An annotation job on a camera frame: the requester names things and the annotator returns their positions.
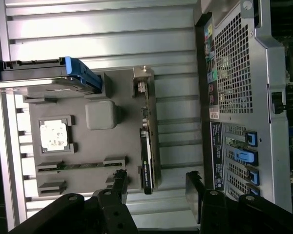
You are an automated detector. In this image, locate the silver CPU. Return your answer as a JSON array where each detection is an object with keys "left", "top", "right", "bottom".
[{"left": 40, "top": 120, "right": 69, "bottom": 149}]

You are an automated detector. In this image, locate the green RAM stick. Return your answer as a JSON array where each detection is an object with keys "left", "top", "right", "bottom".
[{"left": 38, "top": 163, "right": 125, "bottom": 171}]

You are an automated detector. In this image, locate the open black PC case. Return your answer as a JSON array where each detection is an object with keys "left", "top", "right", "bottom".
[{"left": 194, "top": 0, "right": 293, "bottom": 213}]

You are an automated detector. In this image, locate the blue slot clip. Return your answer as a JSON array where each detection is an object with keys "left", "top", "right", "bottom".
[
  {"left": 233, "top": 149, "right": 259, "bottom": 169},
  {"left": 243, "top": 131, "right": 259, "bottom": 147},
  {"left": 248, "top": 170, "right": 260, "bottom": 184},
  {"left": 246, "top": 184, "right": 261, "bottom": 197}
]

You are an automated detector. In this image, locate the grey parts rack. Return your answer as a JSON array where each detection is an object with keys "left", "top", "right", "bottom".
[{"left": 23, "top": 68, "right": 162, "bottom": 195}]

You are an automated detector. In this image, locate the hard disk blue caddy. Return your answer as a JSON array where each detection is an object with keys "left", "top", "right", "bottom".
[{"left": 0, "top": 56, "right": 102, "bottom": 95}]

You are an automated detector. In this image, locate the black intrusion switch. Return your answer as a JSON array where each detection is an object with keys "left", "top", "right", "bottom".
[{"left": 271, "top": 91, "right": 286, "bottom": 115}]

